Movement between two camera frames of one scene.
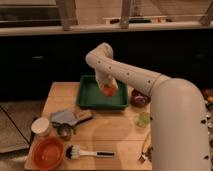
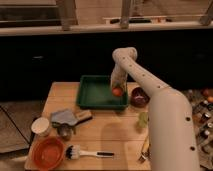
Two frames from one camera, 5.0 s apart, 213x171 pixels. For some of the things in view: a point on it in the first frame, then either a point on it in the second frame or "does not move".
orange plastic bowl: x=48 y=153 does not move
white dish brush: x=73 y=152 does not move
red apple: x=109 y=91 to x=117 y=91
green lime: x=143 y=120 does not move
